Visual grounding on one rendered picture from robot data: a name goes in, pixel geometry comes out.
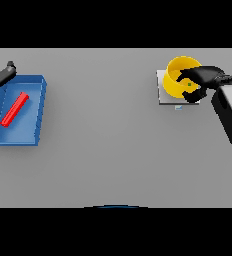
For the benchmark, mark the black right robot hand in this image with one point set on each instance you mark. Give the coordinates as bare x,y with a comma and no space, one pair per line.
206,77

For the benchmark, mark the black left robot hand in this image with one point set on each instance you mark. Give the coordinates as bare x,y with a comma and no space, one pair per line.
3,75

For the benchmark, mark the blue tray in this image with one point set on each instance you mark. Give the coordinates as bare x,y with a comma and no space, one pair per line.
19,131

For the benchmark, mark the red beaker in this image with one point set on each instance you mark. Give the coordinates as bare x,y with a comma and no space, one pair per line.
14,109

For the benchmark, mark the yellow bowl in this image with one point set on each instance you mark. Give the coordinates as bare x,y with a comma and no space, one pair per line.
174,81

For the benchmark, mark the pale square measuring scale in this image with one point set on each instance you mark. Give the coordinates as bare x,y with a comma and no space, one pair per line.
160,88

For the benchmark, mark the green nut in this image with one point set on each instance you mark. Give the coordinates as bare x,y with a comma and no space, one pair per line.
189,84

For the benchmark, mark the thin dark arc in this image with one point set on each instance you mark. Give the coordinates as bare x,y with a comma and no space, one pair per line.
116,206

